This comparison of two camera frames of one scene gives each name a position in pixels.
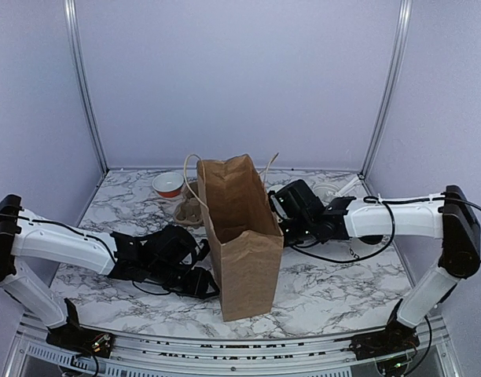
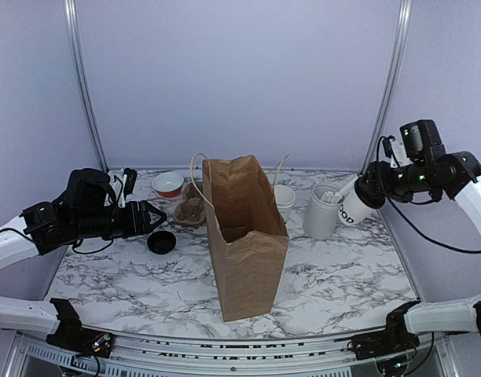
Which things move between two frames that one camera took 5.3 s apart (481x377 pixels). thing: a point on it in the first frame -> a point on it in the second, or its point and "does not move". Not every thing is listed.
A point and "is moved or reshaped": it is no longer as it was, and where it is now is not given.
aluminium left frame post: x=71 y=23 does not move
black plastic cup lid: x=372 y=239 -> x=370 y=191
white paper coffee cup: x=355 y=250 is moved or reshaped
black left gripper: x=198 y=288 -> x=143 y=220
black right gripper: x=290 y=244 -> x=390 y=194
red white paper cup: x=168 y=184 does not move
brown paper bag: x=246 y=236 does not move
